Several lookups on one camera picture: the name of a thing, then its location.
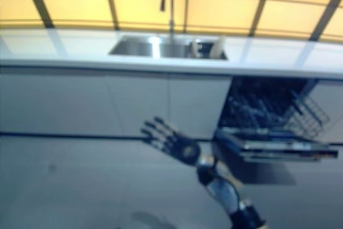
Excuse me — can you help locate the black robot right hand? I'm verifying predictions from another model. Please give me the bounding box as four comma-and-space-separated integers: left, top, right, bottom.
139, 116, 202, 167

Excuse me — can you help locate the open built-in dishwasher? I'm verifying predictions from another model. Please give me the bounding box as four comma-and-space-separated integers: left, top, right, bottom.
213, 75, 340, 164

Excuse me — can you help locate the dishwasher door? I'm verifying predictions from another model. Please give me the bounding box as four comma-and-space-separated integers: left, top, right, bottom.
215, 129, 339, 164

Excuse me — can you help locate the white cabinet door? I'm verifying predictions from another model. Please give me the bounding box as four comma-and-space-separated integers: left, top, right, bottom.
105, 74, 172, 139
312, 80, 343, 145
0, 73, 120, 136
168, 74, 233, 141

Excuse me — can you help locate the stainless steel kitchen sink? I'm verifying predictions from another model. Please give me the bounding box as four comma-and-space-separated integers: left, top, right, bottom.
108, 34, 229, 61

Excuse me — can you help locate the dark dish rack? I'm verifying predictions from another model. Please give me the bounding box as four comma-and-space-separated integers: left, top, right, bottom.
199, 41, 213, 54

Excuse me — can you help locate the chrome gooseneck kitchen faucet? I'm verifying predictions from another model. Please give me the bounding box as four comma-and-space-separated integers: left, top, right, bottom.
159, 0, 177, 40

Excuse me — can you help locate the wire dishwasher rack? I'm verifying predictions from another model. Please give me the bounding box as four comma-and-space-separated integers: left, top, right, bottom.
282, 92, 332, 139

